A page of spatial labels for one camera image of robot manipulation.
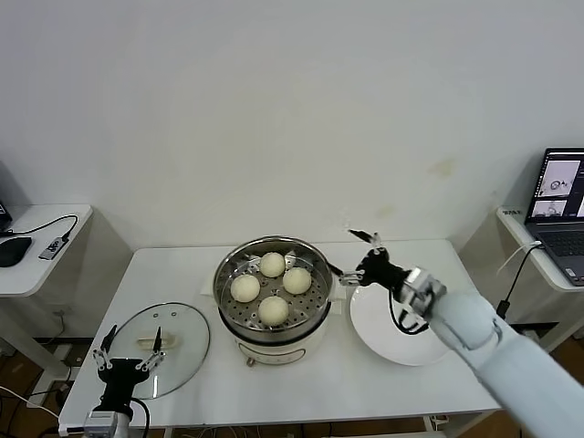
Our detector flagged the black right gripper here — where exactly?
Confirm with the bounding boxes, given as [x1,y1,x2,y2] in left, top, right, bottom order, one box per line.
[328,226,411,297]

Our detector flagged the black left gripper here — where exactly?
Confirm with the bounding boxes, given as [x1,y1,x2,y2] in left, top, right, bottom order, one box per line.
[93,323,167,411]

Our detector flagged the glass lid cream handle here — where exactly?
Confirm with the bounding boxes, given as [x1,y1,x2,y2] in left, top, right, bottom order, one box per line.
[105,300,212,402]

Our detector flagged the white steamed baozi bun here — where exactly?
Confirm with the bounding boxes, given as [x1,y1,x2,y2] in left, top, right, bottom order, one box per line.
[282,266,314,296]
[258,251,287,278]
[257,296,291,328]
[229,274,261,303]

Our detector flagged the stainless steel steamer basket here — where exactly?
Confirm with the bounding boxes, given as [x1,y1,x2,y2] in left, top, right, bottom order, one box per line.
[202,235,347,342]

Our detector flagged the white round plate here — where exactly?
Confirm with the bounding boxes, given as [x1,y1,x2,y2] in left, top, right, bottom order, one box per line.
[349,282,457,367]

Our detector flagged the white side desk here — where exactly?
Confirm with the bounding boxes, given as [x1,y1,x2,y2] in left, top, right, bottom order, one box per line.
[458,205,584,390]
[0,203,134,382]

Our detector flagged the cream electric cooking pot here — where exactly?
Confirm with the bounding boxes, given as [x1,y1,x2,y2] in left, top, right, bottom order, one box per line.
[214,291,344,369]

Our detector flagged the grey usb hub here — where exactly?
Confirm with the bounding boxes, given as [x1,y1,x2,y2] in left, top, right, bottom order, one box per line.
[37,236,65,262]

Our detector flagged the black computer mouse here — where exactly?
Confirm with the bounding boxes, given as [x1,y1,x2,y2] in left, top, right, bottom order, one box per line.
[0,235,33,268]

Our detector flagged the grey open laptop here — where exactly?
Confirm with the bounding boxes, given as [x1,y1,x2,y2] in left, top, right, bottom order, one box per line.
[524,146,584,287]

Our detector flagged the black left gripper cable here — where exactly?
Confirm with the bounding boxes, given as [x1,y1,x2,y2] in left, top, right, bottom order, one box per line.
[130,396,151,433]

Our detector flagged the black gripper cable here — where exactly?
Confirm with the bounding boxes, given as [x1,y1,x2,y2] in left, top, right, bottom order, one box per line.
[387,291,430,333]
[130,396,151,433]

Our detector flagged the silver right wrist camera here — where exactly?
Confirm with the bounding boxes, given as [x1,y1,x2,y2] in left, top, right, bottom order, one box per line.
[401,267,447,318]

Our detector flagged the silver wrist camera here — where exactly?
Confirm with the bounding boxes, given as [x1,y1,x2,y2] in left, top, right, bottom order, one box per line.
[401,267,447,318]
[86,410,122,434]

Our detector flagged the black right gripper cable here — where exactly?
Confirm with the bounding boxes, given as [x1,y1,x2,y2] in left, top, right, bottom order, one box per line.
[387,291,430,333]

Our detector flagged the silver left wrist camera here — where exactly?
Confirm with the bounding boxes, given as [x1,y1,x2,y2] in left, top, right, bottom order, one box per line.
[86,410,122,434]

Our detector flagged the white floor cable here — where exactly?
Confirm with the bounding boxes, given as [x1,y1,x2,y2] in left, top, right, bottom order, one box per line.
[0,386,60,419]

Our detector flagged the black laptop power cable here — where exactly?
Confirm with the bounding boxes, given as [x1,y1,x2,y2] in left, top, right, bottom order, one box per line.
[494,245,544,323]

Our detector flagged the black usb cable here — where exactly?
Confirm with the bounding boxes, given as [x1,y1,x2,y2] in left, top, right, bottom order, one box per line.
[0,213,78,243]

